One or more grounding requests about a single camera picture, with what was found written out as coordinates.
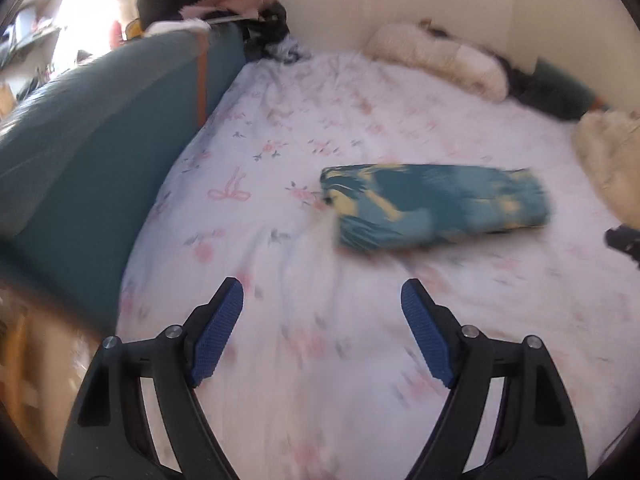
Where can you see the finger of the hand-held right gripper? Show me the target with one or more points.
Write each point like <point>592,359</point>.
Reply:
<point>625,242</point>

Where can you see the white floral bed sheet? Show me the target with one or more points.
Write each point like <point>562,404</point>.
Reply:
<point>300,260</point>

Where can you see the blue leaf-print short pants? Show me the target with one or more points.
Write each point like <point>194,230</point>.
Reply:
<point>435,205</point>

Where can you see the patterned clothes heap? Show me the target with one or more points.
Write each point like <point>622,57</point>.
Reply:
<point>277,35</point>

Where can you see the black cloth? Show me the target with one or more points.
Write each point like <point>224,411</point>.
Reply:
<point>500,232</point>

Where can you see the cream pillow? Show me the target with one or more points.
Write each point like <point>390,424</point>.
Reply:
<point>440,55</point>

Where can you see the yellow bear-print quilt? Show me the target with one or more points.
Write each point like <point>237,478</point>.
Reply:
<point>612,160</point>

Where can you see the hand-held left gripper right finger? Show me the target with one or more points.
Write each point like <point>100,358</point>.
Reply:
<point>427,335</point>

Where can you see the teal padded bed end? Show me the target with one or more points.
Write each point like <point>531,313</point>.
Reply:
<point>100,150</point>

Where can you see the dark clothes pile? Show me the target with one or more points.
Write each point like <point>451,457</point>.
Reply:
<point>545,95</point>

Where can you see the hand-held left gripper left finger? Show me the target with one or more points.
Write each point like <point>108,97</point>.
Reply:
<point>217,332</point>

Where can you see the teal cushion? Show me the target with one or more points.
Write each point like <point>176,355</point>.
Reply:
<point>570,85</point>

